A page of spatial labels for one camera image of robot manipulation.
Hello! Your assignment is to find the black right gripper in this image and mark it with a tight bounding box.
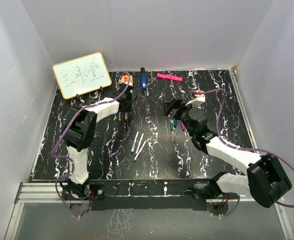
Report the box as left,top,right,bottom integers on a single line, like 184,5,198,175
163,98,199,138

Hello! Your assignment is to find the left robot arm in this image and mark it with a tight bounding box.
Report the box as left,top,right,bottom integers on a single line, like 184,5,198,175
60,83,133,200

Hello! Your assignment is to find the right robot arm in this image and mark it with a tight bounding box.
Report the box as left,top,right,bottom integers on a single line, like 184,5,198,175
163,95,292,208

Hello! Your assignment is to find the purple pen cap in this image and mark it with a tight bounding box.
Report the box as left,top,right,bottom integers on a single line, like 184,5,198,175
181,123,186,131

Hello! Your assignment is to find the white pen magenta end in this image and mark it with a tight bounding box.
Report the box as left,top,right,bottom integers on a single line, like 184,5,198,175
135,133,144,156

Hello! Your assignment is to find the white pen green end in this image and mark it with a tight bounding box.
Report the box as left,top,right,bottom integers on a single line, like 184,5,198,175
133,140,147,162

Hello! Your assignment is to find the orange small notebook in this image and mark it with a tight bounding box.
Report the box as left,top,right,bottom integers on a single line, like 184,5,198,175
119,75,133,87

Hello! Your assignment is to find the blue stapler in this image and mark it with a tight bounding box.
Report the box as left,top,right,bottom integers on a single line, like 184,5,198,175
140,67,147,92

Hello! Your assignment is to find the pink flat tool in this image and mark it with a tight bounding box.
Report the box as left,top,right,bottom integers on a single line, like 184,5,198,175
157,73,183,82

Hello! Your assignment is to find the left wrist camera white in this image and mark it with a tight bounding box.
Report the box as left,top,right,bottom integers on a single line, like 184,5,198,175
119,75,133,86

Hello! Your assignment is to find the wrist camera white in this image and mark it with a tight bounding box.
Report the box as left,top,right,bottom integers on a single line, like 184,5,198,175
186,90,205,108
119,75,133,86

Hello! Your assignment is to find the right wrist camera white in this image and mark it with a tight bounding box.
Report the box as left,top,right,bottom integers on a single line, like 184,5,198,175
186,90,205,108

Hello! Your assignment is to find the white board yellow frame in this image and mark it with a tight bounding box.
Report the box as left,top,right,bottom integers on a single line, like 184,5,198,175
52,52,112,100

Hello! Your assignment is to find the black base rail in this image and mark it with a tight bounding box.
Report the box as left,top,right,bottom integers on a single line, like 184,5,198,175
61,178,240,212

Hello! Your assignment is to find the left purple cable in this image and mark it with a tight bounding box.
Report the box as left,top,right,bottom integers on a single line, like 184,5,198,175
51,71,132,219

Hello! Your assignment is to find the purple cable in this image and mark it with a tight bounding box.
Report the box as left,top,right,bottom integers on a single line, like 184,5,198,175
51,71,132,219
193,87,294,218

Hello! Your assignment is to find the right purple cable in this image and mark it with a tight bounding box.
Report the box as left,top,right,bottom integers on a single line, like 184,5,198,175
193,87,294,218

